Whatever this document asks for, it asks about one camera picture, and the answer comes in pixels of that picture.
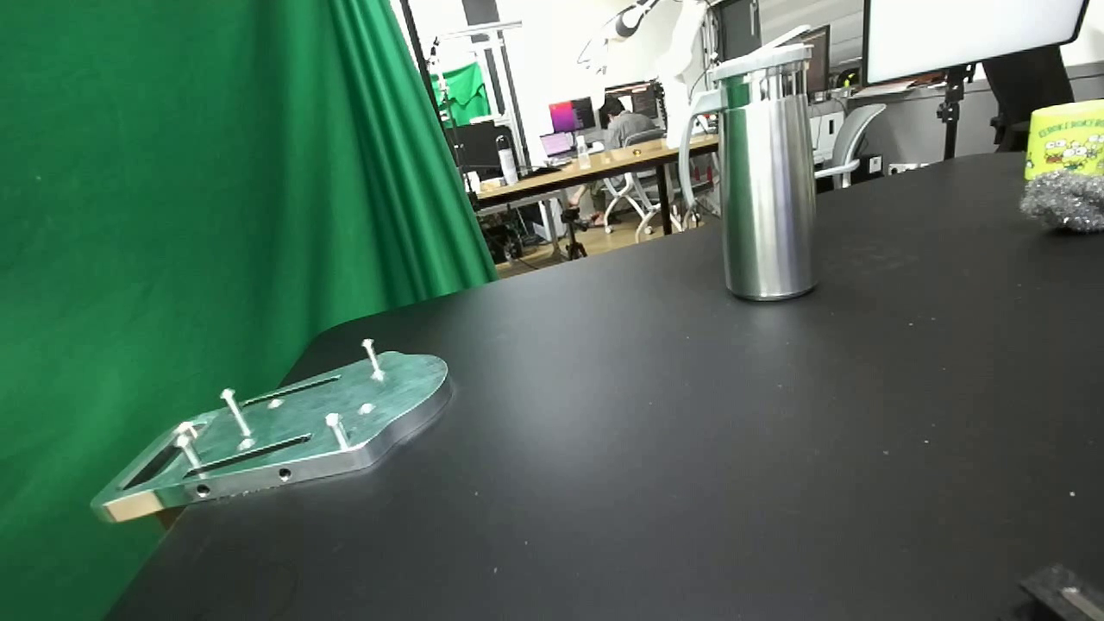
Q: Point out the tall silver metal cup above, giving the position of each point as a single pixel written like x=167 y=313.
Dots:
x=769 y=195

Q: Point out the long wooden desk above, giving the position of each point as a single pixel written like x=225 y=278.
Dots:
x=574 y=175

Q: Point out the small black desk monitor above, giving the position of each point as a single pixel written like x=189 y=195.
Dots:
x=473 y=145

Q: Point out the silver bolt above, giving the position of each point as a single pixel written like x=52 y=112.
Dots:
x=338 y=433
x=237 y=415
x=375 y=361
x=189 y=449

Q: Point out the pink-screen monitor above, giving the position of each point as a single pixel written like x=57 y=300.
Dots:
x=572 y=114

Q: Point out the seated person in grey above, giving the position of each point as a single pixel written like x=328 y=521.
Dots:
x=632 y=124

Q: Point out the small green backdrop cloth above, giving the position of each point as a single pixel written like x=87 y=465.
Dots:
x=468 y=93

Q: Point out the black backdrop stand pole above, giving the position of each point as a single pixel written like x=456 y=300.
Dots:
x=420 y=43

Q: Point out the large green backdrop cloth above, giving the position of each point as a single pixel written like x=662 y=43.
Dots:
x=173 y=175

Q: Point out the black monitor stand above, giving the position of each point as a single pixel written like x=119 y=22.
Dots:
x=953 y=114

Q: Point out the large black-framed computer monitor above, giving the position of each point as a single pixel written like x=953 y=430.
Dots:
x=972 y=37

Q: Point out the yellow-green printed mug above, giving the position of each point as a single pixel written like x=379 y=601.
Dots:
x=1070 y=139

